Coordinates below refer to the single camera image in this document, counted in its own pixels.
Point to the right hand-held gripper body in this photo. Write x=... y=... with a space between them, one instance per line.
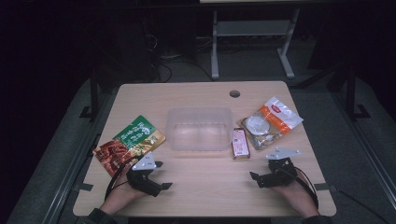
x=280 y=175

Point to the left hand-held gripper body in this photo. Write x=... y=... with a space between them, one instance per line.
x=143 y=180

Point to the green and red snack pouch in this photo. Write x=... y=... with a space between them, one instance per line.
x=137 y=133

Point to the white and orange packet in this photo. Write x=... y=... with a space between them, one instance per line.
x=280 y=115

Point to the clear plastic container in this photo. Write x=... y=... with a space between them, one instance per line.
x=199 y=124

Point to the person's right hand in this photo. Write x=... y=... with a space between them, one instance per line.
x=295 y=196

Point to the person's left hand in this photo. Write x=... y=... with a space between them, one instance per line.
x=120 y=194

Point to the grey tape strip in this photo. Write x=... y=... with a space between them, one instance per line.
x=323 y=186
x=83 y=187

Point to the black metal stand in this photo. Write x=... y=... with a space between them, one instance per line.
x=350 y=93
x=94 y=96

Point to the white metal stand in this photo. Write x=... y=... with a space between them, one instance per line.
x=252 y=28

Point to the aluminium rail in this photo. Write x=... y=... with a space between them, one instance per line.
x=367 y=152
x=67 y=186

